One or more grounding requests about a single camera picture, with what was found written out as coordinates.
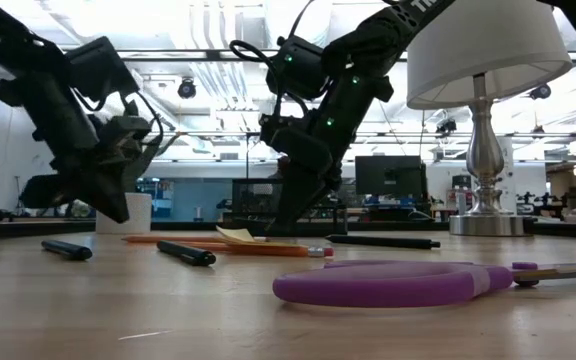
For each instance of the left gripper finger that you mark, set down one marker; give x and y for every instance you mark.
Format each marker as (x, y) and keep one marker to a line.
(98, 195)
(118, 185)

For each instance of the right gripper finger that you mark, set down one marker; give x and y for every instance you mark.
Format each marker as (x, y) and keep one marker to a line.
(330, 187)
(300, 200)

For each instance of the orange pencil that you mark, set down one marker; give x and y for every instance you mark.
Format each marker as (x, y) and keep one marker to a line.
(278, 249)

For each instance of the black pen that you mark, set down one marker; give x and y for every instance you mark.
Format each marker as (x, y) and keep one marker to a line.
(188, 254)
(383, 242)
(68, 250)

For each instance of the yellow sticky note pad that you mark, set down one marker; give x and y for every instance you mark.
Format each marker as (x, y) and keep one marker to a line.
(238, 235)

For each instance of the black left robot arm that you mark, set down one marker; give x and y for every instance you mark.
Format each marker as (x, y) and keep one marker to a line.
(43, 100)

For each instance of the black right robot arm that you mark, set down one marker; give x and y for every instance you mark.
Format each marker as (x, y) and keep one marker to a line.
(368, 35)

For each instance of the black mesh desk organizer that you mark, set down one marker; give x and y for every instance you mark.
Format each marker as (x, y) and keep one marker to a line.
(255, 200)

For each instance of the green plant in white pot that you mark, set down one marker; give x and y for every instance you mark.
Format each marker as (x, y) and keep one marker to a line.
(140, 212)

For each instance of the black computer monitor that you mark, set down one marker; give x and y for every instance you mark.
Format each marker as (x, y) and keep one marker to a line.
(390, 175)

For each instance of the black ceiling spotlight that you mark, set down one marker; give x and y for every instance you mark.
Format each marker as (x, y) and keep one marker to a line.
(446, 126)
(187, 89)
(540, 92)

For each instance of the white shade silver table lamp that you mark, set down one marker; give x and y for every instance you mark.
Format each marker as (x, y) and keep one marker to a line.
(468, 50)

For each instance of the black overhead beam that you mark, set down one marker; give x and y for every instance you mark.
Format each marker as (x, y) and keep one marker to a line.
(193, 55)

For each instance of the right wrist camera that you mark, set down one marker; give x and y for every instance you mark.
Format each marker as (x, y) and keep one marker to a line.
(300, 147)

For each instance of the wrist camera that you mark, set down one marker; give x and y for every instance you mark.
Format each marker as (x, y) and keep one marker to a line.
(130, 128)
(300, 147)

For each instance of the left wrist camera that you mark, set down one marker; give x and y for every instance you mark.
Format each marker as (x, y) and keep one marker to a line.
(130, 128)

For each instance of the black table edge rail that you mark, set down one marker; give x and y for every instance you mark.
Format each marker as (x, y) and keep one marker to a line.
(393, 226)

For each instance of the silver ceiling duct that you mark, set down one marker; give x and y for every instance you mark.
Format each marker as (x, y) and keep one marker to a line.
(273, 15)

